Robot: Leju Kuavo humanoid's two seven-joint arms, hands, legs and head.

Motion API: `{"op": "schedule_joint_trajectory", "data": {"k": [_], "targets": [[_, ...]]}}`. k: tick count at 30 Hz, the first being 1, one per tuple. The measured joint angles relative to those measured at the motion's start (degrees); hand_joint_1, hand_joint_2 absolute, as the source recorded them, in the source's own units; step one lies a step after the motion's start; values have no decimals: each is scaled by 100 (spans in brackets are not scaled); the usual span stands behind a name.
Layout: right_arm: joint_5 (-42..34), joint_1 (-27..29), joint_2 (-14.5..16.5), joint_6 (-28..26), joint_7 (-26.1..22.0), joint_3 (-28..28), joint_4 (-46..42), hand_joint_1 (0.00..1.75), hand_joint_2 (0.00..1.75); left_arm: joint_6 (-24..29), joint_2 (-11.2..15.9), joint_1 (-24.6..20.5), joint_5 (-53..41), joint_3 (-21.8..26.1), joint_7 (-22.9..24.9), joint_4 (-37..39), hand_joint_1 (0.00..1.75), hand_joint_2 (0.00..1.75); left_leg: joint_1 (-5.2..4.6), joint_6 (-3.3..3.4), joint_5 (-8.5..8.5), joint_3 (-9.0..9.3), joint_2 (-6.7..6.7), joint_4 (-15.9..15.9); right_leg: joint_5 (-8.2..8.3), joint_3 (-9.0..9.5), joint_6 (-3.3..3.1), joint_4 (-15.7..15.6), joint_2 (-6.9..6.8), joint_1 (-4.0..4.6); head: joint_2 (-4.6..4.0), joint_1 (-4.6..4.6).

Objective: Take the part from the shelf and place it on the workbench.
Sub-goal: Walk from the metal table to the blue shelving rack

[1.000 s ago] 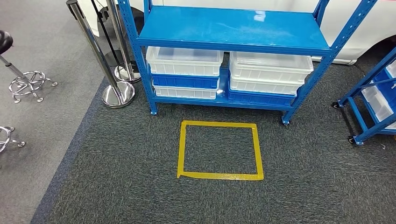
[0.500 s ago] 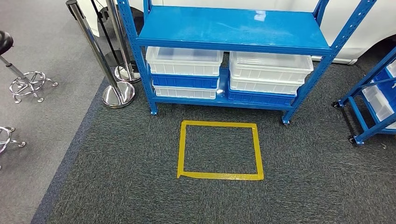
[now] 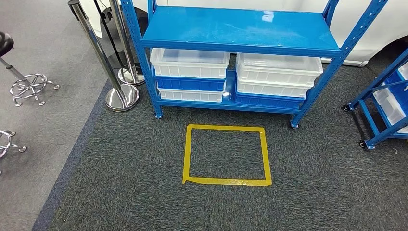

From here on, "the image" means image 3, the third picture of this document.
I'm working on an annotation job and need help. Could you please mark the chrome stanchion post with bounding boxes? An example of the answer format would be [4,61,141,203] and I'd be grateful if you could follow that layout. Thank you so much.
[67,0,140,113]
[108,0,146,87]

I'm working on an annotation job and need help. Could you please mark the chrome base swivel stool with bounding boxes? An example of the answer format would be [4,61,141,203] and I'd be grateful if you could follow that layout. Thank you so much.
[0,31,61,107]
[0,130,27,159]

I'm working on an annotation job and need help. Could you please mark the blue metal shelf rack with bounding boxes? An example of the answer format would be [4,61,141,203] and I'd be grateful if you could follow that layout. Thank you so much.
[120,0,390,130]
[342,48,408,151]

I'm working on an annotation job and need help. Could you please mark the yellow floor tape square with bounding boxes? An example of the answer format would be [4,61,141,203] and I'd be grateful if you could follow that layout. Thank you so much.
[182,124,273,187]

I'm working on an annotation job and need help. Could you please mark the blue plastic bin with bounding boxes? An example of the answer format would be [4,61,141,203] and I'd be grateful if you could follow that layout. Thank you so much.
[155,75,226,92]
[234,90,306,110]
[384,70,408,112]

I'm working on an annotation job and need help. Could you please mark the white plastic bin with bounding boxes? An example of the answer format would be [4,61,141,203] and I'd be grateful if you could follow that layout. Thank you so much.
[236,78,314,99]
[150,48,231,79]
[156,86,225,103]
[372,88,408,134]
[397,61,408,81]
[236,52,323,86]

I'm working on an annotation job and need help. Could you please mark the black stanchion belt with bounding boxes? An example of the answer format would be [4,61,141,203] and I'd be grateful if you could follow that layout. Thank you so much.
[93,0,126,68]

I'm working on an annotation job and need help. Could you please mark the white car red stripe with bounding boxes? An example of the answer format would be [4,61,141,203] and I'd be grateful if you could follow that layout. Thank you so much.
[78,0,408,67]

